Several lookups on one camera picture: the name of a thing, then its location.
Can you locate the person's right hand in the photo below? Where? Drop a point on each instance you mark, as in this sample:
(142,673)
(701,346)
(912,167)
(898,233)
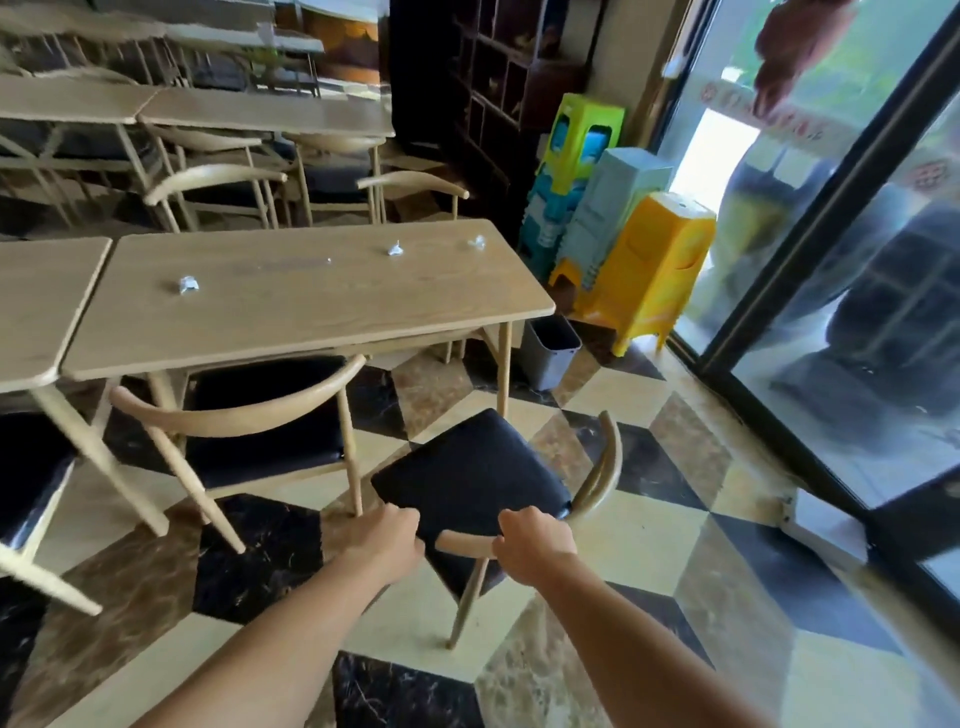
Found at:
(534,551)

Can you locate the long light wooden table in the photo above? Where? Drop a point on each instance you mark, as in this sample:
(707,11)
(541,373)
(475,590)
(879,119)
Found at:
(300,292)

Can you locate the person's right fingers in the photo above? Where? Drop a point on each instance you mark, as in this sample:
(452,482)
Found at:
(536,517)

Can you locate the person's left thumb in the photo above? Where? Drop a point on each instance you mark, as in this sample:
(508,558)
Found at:
(405,514)

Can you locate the white banner with red print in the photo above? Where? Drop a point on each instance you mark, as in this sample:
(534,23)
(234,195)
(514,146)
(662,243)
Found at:
(787,124)

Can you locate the grey trash bin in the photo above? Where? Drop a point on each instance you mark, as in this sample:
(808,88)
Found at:
(550,351)

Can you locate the stack of green plastic stools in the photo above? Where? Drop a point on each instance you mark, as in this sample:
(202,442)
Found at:
(574,150)

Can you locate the wooden chair with black seat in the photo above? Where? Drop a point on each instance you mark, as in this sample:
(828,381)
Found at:
(255,427)
(469,476)
(337,169)
(214,191)
(412,195)
(30,487)

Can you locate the dark wooden shelf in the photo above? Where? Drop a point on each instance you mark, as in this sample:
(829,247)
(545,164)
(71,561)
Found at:
(517,90)

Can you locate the person's right forearm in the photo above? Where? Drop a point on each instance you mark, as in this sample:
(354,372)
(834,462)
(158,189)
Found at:
(645,652)

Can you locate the black glass door frame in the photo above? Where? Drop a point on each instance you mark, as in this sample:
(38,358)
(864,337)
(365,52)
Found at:
(817,225)

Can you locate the stack of pale blue stools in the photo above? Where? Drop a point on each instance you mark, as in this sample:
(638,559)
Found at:
(611,210)

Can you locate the person's left forearm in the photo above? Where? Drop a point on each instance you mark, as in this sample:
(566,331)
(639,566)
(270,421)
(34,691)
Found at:
(277,652)

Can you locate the stack of yellow plastic stools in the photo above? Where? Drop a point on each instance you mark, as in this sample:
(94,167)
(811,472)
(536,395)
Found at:
(649,270)

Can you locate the person's left hand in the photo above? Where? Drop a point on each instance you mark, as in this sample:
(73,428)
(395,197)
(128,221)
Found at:
(386,541)

